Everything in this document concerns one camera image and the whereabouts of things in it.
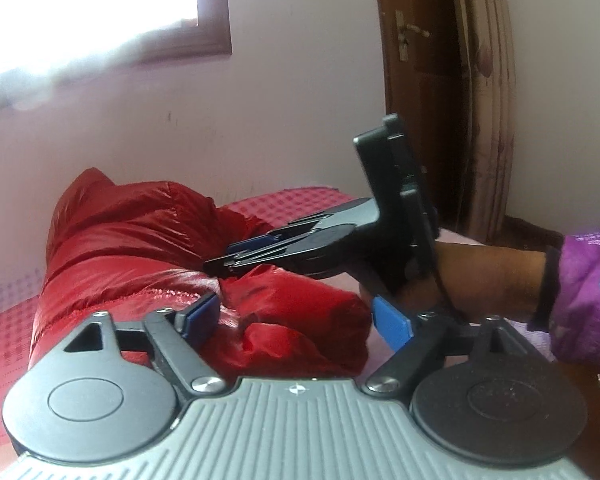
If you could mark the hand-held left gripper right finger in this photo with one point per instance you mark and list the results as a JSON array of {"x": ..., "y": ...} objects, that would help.
[{"x": 392, "y": 322}]

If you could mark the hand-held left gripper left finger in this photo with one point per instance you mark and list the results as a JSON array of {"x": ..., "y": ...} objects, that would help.
[{"x": 202, "y": 317}]

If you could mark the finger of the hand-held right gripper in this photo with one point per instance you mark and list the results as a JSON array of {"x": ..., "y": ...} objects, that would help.
[
  {"x": 260, "y": 245},
  {"x": 250, "y": 264}
]

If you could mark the red puffer jacket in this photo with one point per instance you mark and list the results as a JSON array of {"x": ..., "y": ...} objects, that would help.
[{"x": 130, "y": 240}]

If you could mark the person's right forearm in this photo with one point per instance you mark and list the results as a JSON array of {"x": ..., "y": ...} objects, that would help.
[{"x": 500, "y": 280}]

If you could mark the brown wooden door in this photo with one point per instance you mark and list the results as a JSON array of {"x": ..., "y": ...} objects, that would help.
[{"x": 425, "y": 110}]

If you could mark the beige floral curtain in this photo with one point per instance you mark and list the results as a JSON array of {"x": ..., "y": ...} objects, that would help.
[{"x": 485, "y": 100}]

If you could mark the window with brown frame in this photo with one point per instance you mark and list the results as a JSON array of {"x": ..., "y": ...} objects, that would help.
[{"x": 80, "y": 5}]

